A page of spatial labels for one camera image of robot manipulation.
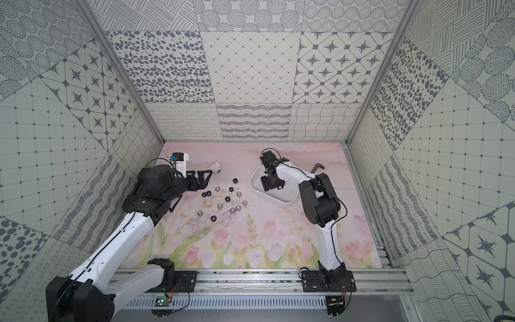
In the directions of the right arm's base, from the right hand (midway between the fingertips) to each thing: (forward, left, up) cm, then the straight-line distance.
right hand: (273, 186), depth 99 cm
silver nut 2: (-12, +17, -1) cm, 20 cm away
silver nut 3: (-13, +19, -2) cm, 23 cm away
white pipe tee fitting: (+10, +31, +1) cm, 32 cm away
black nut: (+4, +20, -2) cm, 21 cm away
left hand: (-7, +29, +24) cm, 38 cm away
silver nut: (-11, +25, -1) cm, 28 cm away
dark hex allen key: (+14, -24, -2) cm, 28 cm away
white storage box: (-3, -8, -4) cm, 9 cm away
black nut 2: (-17, +28, -1) cm, 32 cm away
